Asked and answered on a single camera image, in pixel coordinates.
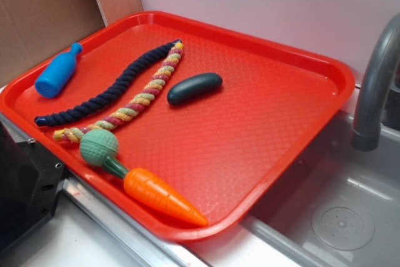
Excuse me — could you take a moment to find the multicolour braided rope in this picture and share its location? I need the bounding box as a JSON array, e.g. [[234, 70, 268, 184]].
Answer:
[[52, 41, 185, 144]]

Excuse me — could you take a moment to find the orange plastic carrot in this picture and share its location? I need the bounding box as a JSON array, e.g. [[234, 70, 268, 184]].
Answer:
[[102, 157, 209, 228]]

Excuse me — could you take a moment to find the blue plastic bottle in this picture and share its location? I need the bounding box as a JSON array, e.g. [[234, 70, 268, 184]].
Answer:
[[34, 43, 83, 98]]

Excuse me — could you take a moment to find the grey plastic sink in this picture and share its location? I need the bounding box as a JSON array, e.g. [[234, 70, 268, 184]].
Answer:
[[189, 114, 399, 266]]

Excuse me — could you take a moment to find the navy blue rope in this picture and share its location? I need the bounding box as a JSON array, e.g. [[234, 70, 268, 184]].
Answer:
[[34, 39, 183, 128]]

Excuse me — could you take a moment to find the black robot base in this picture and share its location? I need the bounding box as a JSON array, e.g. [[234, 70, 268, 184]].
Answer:
[[1, 125, 66, 256]]

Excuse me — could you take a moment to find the red plastic tray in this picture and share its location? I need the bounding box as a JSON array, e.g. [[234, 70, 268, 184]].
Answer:
[[1, 12, 355, 242]]

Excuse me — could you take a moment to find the grey sink faucet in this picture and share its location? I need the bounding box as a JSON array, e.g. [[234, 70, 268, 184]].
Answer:
[[351, 14, 399, 151]]

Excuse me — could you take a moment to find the dark green plastic pickle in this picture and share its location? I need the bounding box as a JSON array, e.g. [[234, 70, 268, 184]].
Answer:
[[167, 73, 223, 106]]

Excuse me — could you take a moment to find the brown cardboard panel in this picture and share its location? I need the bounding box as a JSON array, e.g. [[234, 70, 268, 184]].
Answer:
[[1, 0, 143, 86]]

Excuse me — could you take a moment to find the green dimpled ball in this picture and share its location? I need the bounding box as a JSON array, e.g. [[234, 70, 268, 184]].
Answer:
[[79, 129, 119, 167]]

